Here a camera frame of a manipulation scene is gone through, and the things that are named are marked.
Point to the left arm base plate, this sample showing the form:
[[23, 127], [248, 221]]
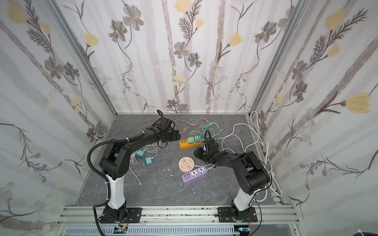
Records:
[[126, 215]]

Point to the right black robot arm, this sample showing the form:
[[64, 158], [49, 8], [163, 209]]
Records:
[[251, 173]]

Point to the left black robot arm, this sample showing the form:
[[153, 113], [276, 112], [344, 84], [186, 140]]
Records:
[[115, 163]]

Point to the teal charger plug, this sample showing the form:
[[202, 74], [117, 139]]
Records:
[[147, 161], [139, 154], [197, 138]]

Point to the purple power strip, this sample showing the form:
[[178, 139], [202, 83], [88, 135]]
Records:
[[194, 174]]

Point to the orange power strip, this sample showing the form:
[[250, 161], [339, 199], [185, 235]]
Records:
[[185, 143]]

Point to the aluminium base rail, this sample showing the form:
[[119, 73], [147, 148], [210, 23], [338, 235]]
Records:
[[279, 220]]

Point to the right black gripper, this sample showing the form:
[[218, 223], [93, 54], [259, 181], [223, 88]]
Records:
[[202, 152]]

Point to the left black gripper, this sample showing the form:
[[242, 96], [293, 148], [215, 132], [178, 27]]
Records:
[[172, 135]]

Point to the round pink power socket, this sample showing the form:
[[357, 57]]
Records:
[[186, 164]]

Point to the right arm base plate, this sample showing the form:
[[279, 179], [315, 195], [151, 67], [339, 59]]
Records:
[[233, 215]]

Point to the green charger plug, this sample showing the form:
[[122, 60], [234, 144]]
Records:
[[191, 140]]

